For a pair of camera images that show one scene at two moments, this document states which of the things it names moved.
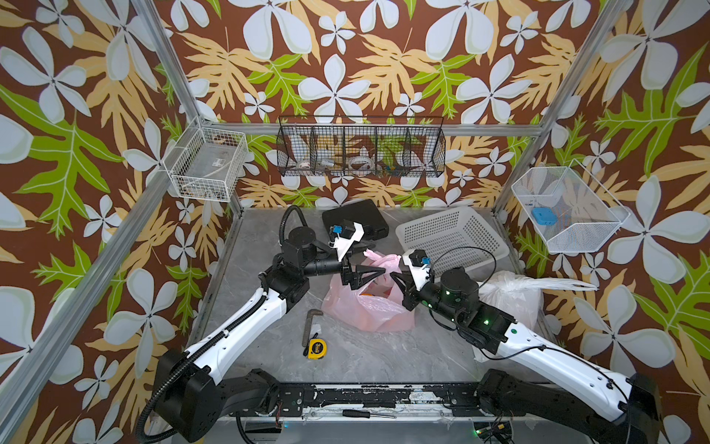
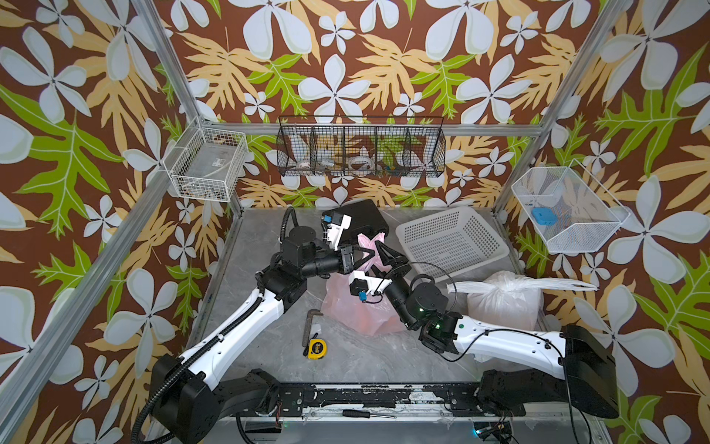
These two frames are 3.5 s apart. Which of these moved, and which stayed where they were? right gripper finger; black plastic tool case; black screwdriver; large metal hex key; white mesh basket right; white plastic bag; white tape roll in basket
Moved: right gripper finger
Stayed: white plastic bag; black plastic tool case; black screwdriver; large metal hex key; white tape roll in basket; white mesh basket right
